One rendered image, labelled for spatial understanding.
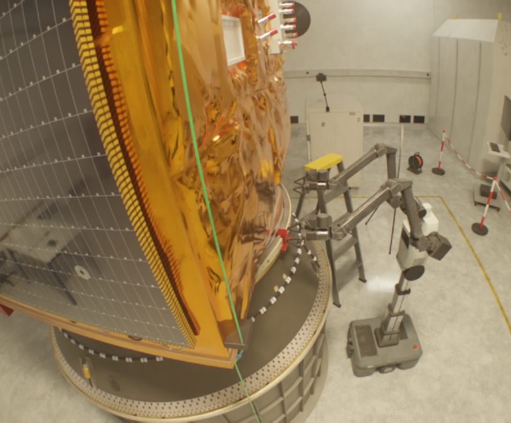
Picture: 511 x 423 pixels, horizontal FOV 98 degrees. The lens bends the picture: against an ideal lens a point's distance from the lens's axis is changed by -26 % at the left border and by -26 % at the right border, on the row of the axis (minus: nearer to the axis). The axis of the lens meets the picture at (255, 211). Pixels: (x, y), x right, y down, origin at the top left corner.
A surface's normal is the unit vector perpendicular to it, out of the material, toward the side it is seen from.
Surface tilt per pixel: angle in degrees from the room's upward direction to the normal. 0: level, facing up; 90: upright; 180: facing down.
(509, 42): 55
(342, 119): 90
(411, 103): 90
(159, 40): 86
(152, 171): 91
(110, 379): 62
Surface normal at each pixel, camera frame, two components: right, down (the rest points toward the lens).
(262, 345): 0.52, -0.09
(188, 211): 0.85, 0.20
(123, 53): 0.03, 0.55
